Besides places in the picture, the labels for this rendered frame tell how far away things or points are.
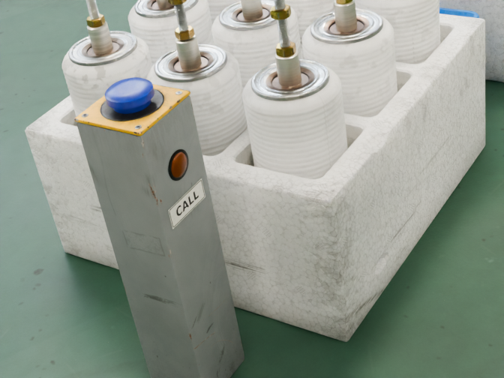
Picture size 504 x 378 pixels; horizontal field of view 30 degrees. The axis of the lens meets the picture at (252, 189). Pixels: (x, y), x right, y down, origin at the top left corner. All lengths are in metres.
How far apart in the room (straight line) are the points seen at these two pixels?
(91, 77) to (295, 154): 0.25
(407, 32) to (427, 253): 0.25
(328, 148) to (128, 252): 0.22
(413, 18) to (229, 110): 0.24
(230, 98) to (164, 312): 0.23
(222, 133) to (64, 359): 0.29
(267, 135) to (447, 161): 0.30
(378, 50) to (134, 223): 0.32
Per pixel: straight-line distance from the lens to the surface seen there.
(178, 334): 0.88
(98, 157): 0.79
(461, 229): 1.11
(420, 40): 1.08
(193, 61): 0.96
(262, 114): 0.88
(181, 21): 0.95
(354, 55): 0.96
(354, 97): 0.98
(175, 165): 0.78
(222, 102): 0.95
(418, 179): 1.05
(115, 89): 0.78
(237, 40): 1.02
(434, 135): 1.06
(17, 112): 1.52
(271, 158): 0.91
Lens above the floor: 0.68
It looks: 34 degrees down
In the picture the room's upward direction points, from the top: 10 degrees counter-clockwise
